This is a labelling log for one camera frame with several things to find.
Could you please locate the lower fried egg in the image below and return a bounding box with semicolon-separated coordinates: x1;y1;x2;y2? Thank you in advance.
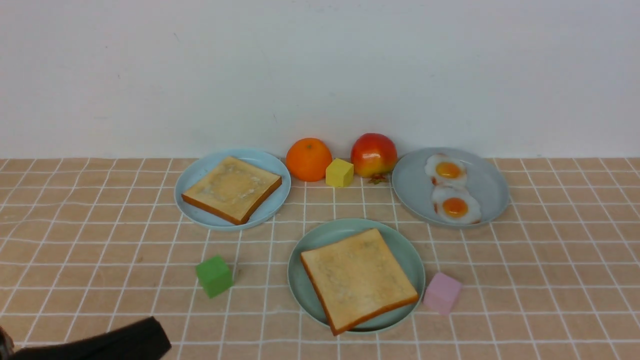
430;184;482;225

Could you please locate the green cube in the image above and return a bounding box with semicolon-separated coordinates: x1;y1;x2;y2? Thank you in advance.
195;255;234;299

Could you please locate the light blue bread plate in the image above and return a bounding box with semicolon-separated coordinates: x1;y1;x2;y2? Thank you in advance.
174;148;291;231

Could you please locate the grey-blue egg plate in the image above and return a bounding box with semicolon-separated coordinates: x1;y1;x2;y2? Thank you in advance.
391;146;510;229

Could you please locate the orange fruit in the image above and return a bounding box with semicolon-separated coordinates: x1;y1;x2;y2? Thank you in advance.
285;137;334;182

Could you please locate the rear fried egg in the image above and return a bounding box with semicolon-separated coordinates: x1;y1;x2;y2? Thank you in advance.
424;153;467;187

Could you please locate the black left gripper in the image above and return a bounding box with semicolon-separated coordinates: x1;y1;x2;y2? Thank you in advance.
0;316;172;360

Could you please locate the fried egg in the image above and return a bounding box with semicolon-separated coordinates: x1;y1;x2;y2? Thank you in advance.
430;184;482;225
424;153;467;187

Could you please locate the pink cube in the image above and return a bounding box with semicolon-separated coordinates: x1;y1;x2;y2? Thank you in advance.
423;272;463;316

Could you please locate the red apple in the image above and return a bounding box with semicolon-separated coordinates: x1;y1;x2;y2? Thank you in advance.
350;133;399;184

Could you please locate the yellow cube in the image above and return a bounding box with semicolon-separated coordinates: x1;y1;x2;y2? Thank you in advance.
325;158;355;188

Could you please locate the teal centre plate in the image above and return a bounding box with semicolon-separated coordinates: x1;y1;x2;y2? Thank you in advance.
287;218;427;334

